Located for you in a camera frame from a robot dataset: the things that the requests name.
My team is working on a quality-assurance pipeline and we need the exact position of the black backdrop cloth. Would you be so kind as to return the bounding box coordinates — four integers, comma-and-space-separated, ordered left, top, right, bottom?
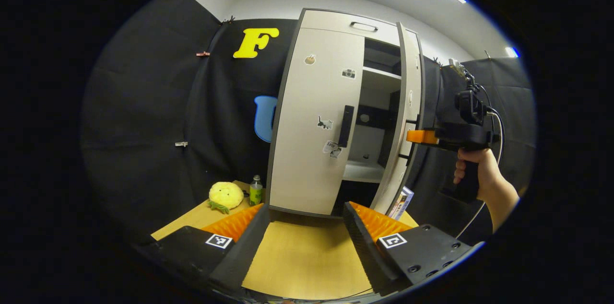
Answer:
82, 0, 537, 247

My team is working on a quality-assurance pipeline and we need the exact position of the beige double-door shoe cabinet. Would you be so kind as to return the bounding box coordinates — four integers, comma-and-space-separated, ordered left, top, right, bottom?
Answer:
265, 8, 425, 218

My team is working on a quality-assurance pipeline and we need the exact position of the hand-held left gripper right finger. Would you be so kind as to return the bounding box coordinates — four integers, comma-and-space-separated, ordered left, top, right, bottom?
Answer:
342, 201, 475, 295

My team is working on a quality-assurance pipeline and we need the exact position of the cabinet door with headphone sticker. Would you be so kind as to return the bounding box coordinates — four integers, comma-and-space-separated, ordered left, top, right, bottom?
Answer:
372, 21, 425, 214

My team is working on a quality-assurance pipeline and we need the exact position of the thin gripper cable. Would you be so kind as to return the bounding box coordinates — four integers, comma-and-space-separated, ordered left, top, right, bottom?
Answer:
456, 107, 503, 240

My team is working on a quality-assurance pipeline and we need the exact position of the cabinet door with camera sticker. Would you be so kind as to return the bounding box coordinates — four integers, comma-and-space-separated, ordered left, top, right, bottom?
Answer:
268, 27, 365, 216

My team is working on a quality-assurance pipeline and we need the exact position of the green drink bottle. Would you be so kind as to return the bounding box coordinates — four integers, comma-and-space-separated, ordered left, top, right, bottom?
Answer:
249, 175, 263, 207

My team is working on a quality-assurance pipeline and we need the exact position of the yellow plush toy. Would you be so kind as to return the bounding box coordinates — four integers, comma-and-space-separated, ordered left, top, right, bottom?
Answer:
208, 182, 244, 214

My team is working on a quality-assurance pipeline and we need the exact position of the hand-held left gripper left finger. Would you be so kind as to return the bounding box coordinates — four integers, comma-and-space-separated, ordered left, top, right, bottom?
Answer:
139, 203, 272, 295

